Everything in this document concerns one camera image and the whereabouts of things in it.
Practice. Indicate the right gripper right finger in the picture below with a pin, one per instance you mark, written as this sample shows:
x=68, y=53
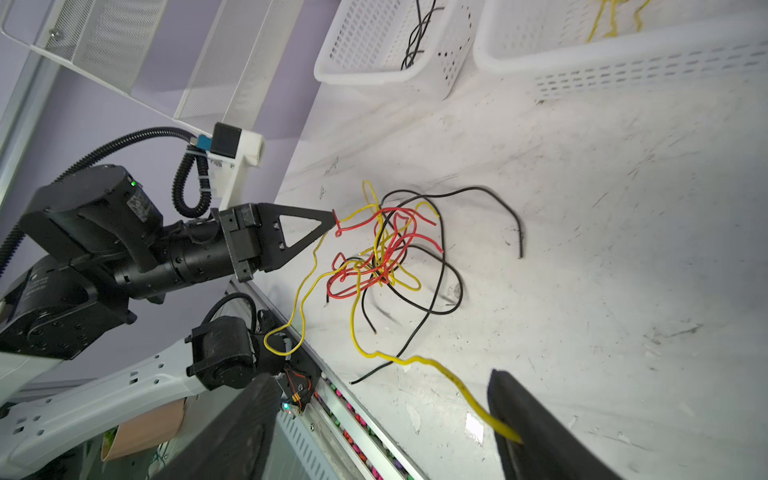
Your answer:
x=547, y=450

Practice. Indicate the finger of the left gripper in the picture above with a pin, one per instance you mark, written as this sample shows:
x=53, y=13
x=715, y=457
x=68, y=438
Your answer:
x=285, y=231

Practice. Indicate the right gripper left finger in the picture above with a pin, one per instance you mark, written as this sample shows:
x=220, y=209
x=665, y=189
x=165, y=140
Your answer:
x=236, y=444

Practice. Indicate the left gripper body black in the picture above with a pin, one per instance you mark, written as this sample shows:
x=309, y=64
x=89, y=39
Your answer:
x=241, y=227

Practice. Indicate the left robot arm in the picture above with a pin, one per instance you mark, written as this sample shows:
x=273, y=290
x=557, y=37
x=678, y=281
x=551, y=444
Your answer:
x=106, y=244

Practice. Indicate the white mesh two-tier shelf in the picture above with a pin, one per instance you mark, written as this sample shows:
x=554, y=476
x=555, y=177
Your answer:
x=195, y=62

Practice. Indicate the left white plastic basket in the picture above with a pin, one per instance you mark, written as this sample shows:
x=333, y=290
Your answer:
x=405, y=50

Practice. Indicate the white plastic basket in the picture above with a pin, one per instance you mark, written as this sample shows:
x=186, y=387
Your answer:
x=562, y=48
x=405, y=50

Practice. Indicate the middle white plastic basket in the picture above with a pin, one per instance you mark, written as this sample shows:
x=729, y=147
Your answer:
x=562, y=48

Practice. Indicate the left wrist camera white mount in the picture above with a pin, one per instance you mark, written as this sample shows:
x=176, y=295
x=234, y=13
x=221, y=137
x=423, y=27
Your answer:
x=232, y=151

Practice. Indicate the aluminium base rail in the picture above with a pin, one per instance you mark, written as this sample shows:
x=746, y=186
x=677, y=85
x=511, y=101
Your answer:
x=332, y=436

